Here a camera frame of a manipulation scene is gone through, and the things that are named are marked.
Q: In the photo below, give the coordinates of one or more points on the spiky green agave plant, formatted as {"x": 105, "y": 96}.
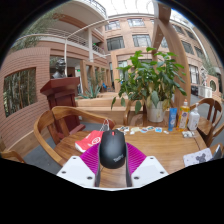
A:
{"x": 90, "y": 91}

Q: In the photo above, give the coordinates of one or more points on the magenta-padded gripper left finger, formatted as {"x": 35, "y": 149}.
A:
{"x": 75, "y": 171}

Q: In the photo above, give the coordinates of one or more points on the black computer mouse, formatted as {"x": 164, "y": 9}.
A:
{"x": 112, "y": 148}

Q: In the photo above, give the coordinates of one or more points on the red and white bag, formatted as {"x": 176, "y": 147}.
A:
{"x": 88, "y": 141}

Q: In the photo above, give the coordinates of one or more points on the blue tube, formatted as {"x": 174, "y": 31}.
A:
{"x": 172, "y": 120}

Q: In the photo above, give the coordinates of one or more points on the yellow orange bottle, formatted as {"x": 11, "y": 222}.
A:
{"x": 183, "y": 118}

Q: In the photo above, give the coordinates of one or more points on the wooden armchair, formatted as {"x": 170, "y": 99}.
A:
{"x": 203, "y": 125}
{"x": 10, "y": 156}
{"x": 128, "y": 115}
{"x": 45, "y": 133}

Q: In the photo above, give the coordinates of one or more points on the white statue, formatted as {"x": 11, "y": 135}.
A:
{"x": 204, "y": 76}

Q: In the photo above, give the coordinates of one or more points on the white pump bottle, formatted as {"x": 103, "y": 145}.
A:
{"x": 193, "y": 120}

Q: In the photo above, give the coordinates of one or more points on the black notebook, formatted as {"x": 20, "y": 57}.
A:
{"x": 217, "y": 152}

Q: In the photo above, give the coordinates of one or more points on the dark red wooden lectern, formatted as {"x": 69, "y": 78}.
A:
{"x": 63, "y": 96}

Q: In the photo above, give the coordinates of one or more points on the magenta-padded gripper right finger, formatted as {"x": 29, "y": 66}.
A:
{"x": 150, "y": 171}

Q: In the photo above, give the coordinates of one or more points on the grey white printed mouse pad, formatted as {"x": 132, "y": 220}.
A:
{"x": 198, "y": 157}

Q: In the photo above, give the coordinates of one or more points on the dark bust statue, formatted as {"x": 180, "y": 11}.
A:
{"x": 60, "y": 70}

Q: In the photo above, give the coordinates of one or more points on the small white packet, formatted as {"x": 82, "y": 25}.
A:
{"x": 187, "y": 134}

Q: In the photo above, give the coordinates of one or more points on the green potted plant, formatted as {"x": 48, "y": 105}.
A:
{"x": 150, "y": 76}

